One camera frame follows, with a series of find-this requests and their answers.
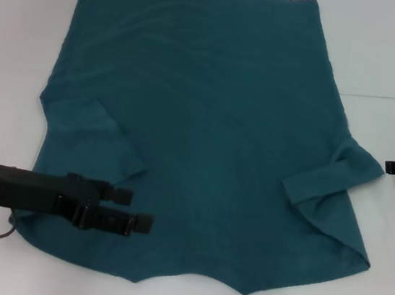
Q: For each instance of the blue shirt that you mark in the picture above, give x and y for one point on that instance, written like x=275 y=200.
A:
x=205 y=119

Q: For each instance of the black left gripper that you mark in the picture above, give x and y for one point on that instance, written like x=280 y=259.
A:
x=31 y=189

